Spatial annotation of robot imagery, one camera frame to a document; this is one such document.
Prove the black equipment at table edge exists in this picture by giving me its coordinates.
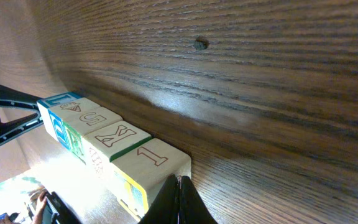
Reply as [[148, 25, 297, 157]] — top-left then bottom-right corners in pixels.
[[42, 192, 81, 224]]

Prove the wooden block green R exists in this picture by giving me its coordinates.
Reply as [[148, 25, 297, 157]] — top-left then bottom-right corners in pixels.
[[63, 106, 124, 165]]

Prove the wooden block blue D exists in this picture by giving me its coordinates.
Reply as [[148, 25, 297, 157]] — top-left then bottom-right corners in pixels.
[[45, 93, 100, 150]]

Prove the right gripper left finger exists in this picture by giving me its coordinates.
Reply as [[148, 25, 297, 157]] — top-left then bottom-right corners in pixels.
[[139, 174, 179, 224]]

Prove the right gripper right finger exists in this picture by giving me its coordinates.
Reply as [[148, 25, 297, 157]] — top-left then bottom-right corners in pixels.
[[179, 176, 217, 224]]

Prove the seated person in background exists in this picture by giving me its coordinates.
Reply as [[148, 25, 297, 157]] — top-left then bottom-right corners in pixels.
[[0, 190, 49, 224]]

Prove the wooden block yellow face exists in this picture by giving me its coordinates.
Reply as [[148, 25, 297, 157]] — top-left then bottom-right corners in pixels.
[[109, 138, 191, 221]]

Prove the wooden block pineapple yellow O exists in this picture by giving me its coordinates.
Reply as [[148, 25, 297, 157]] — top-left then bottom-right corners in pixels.
[[81, 120, 153, 181]]

